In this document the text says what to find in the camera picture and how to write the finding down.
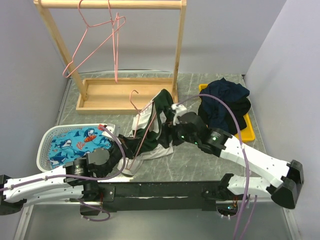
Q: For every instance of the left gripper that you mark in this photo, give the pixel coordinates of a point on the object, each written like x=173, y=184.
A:
x=129, y=149

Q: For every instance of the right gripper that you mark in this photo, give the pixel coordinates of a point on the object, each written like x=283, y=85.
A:
x=177, y=125

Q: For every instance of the green and white t shirt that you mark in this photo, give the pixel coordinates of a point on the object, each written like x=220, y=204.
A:
x=153, y=146

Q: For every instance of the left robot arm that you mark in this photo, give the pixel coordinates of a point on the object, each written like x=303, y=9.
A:
x=76, y=180

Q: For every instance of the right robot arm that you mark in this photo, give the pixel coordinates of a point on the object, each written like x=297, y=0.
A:
x=277, y=179

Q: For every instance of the blue shark print cloth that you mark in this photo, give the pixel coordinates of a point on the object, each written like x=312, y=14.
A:
x=66, y=147

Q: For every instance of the black garment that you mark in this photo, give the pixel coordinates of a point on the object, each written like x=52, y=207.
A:
x=239, y=109

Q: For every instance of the yellow plastic tray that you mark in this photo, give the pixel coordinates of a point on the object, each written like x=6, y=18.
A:
x=213, y=113

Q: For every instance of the white plastic basket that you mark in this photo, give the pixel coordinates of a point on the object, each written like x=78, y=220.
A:
x=42, y=160

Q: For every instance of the wooden clothes rack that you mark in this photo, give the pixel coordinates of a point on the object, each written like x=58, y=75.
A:
x=102, y=95

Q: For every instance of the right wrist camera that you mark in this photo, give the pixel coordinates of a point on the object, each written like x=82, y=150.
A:
x=178, y=110

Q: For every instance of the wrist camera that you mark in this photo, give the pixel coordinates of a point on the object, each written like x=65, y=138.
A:
x=109, y=131
x=178, y=110

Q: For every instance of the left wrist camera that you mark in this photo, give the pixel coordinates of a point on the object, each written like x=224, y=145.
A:
x=109, y=131

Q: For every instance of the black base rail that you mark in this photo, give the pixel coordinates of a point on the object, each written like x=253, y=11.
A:
x=155, y=196

